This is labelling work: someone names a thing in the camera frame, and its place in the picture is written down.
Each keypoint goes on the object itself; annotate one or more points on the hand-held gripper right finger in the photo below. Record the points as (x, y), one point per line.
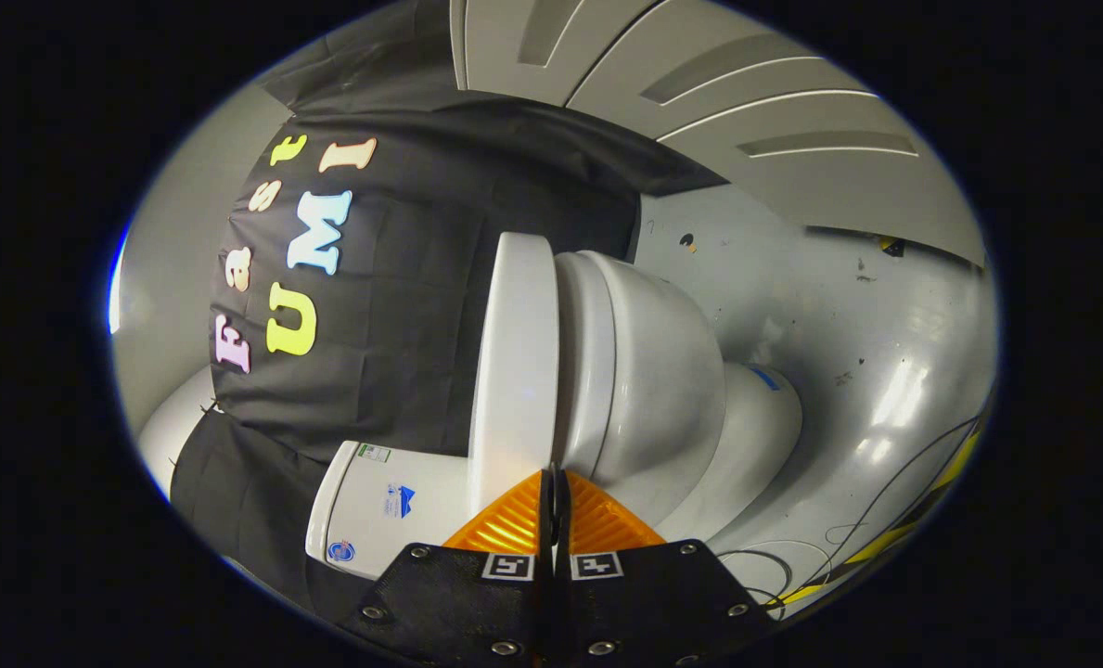
(653, 603)

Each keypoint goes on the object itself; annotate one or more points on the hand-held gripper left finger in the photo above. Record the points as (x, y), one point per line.
(458, 603)

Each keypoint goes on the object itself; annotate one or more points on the white toilet lid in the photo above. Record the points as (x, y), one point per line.
(514, 371)

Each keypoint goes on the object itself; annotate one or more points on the white ceramic toilet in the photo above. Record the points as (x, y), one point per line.
(653, 371)

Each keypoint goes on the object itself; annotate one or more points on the black backdrop cloth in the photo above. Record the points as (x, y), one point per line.
(403, 371)

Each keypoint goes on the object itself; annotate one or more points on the yellow black floor strip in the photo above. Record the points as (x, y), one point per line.
(913, 524)

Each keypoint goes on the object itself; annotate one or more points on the grey drawer cabinet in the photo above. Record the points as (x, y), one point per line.
(774, 139)

